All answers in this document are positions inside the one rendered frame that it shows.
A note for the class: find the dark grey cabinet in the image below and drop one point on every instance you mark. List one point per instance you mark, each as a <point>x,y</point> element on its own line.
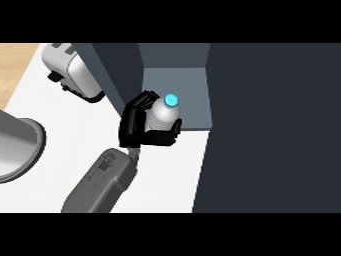
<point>178,83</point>

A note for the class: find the clear water bottle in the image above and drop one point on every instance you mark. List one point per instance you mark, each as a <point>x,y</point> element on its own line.
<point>161,115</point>

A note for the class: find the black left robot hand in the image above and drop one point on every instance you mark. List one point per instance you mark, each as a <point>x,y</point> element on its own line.
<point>130,128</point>

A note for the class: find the white and silver toaster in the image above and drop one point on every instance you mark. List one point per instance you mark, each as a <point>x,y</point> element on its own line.
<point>74,73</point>

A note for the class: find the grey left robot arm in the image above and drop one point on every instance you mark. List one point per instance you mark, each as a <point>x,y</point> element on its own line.
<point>99,183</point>

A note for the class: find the dark grey cabinet door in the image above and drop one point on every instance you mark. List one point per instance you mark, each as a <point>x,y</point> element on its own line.
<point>286,133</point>

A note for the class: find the large grey metal cylinder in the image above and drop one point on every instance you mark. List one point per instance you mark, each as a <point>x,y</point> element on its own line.
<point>5,143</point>

